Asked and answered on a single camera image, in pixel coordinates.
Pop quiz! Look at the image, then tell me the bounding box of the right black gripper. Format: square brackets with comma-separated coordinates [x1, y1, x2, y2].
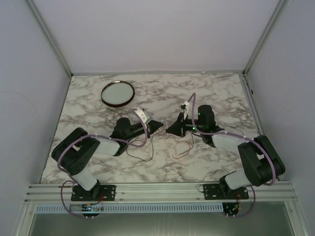
[165, 112, 204, 138]

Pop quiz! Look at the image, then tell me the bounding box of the red wire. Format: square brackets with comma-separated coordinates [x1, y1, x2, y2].
[132, 132, 195, 159]

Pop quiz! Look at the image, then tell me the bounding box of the black wire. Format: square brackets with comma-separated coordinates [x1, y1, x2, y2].
[125, 132, 195, 162]

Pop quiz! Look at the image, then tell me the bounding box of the purple wire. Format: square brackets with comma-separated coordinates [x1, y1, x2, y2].
[152, 125, 244, 148]

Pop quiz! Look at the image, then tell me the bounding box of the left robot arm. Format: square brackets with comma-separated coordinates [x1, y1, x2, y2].
[52, 118, 163, 199]

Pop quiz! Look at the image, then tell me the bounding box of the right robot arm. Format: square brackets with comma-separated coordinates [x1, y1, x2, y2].
[166, 105, 285, 200]

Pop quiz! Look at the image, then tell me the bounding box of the round brown rimmed plate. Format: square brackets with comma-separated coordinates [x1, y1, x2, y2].
[100, 81, 135, 108]

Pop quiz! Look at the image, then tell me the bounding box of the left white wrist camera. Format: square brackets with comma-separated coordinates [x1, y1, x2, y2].
[133, 107, 152, 124]

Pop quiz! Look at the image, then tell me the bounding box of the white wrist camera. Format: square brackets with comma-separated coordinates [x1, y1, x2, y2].
[180, 100, 189, 120]
[133, 107, 152, 124]

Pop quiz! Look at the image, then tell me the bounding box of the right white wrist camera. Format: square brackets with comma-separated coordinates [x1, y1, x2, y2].
[180, 100, 189, 120]

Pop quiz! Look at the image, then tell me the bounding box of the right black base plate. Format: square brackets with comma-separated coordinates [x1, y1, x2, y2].
[197, 183, 249, 200]

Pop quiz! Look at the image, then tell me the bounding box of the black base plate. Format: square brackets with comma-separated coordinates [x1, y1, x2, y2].
[71, 184, 116, 202]
[197, 183, 249, 200]

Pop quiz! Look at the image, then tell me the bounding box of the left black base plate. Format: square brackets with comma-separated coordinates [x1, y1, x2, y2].
[71, 184, 116, 202]

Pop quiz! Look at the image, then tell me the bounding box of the aluminium front rail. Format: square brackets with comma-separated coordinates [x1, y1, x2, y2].
[24, 181, 297, 204]

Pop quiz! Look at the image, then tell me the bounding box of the grey slotted cable duct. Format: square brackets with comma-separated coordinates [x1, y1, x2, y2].
[35, 203, 223, 214]

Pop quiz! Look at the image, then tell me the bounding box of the left aluminium corner post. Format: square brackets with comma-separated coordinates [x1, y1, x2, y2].
[25, 0, 73, 78]

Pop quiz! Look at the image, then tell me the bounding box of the aluminium corner post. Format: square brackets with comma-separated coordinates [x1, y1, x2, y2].
[243, 0, 289, 77]
[25, 0, 73, 78]

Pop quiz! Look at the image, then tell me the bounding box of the right aluminium corner post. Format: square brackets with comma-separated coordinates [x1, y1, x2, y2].
[243, 0, 289, 77]

